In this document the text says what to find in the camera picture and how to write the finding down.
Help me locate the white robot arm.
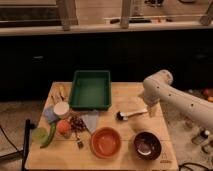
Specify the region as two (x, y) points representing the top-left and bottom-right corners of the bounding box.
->
(142, 70), (213, 129)

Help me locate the dark purple bowl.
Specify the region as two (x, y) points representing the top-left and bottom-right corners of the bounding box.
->
(134, 132), (162, 160)

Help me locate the red bowl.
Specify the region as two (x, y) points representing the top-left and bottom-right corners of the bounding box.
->
(90, 127), (122, 159)

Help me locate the spice bottle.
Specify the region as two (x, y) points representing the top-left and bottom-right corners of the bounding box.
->
(192, 130), (210, 145)

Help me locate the light blue triangular cloth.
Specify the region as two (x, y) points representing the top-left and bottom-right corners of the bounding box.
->
(82, 110), (99, 133)

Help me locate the green plastic tray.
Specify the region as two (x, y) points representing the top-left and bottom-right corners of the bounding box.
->
(69, 70), (111, 111)

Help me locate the dark grape bunch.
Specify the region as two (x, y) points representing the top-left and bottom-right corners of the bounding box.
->
(70, 116), (86, 132)

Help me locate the orange fruit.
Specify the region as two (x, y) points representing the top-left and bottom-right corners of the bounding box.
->
(56, 120), (71, 135)

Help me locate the white round cup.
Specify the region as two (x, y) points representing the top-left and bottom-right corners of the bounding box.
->
(53, 101), (69, 119)

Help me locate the yellow banana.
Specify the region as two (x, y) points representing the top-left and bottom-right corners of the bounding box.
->
(59, 84), (66, 101)

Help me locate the green chili pepper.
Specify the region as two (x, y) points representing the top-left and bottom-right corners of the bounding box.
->
(40, 123), (56, 148)

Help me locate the black floor cable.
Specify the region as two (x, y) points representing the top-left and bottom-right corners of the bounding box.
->
(178, 161), (213, 171)

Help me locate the black chair frame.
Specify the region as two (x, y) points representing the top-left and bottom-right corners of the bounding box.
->
(0, 119), (35, 171)

